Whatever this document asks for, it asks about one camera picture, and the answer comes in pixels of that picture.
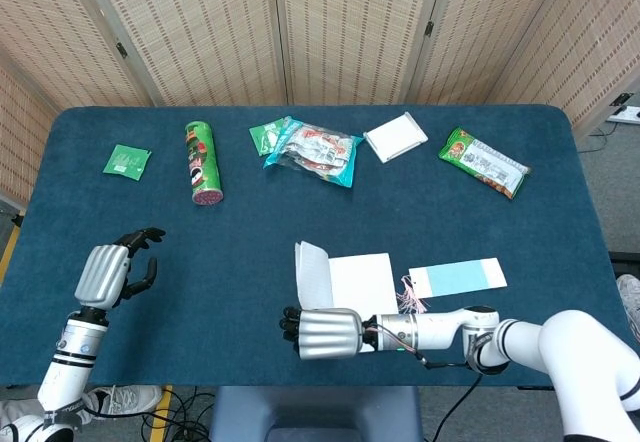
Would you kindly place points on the small green sachet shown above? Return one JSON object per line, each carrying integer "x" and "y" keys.
{"x": 262, "y": 137}
{"x": 125, "y": 161}

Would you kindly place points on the white sneaker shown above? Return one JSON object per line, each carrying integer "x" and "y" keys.
{"x": 631, "y": 302}
{"x": 135, "y": 398}

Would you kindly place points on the white lined notebook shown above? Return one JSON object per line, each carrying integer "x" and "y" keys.
{"x": 365, "y": 282}

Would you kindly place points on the light blue tasselled bookmark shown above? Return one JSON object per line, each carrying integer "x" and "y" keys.
{"x": 460, "y": 278}

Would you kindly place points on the white power strip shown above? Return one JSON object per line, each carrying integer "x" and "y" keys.
{"x": 627, "y": 114}

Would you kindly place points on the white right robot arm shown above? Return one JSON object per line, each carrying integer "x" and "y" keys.
{"x": 440, "y": 332}

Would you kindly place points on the teal clear snack bag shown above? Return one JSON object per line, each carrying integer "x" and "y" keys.
{"x": 315, "y": 154}

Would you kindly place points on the woven folding screen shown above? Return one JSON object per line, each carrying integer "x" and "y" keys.
{"x": 345, "y": 32}

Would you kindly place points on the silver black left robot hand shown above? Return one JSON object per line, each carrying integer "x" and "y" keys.
{"x": 102, "y": 274}

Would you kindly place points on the green chips can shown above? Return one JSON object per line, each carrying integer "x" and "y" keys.
{"x": 202, "y": 162}

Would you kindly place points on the white plastic box lid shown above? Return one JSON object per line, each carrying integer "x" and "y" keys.
{"x": 395, "y": 137}

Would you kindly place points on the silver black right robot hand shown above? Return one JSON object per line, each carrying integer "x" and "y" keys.
{"x": 330, "y": 334}

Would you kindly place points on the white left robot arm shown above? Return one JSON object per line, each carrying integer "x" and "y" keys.
{"x": 70, "y": 362}

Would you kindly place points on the metal screen hinge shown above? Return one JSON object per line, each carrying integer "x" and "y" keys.
{"x": 429, "y": 29}
{"x": 121, "y": 50}
{"x": 622, "y": 99}

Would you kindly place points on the green peanut snack packet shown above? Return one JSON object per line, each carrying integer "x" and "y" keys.
{"x": 480, "y": 162}

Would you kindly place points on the dark blue table surface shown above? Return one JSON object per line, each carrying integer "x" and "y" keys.
{"x": 250, "y": 222}

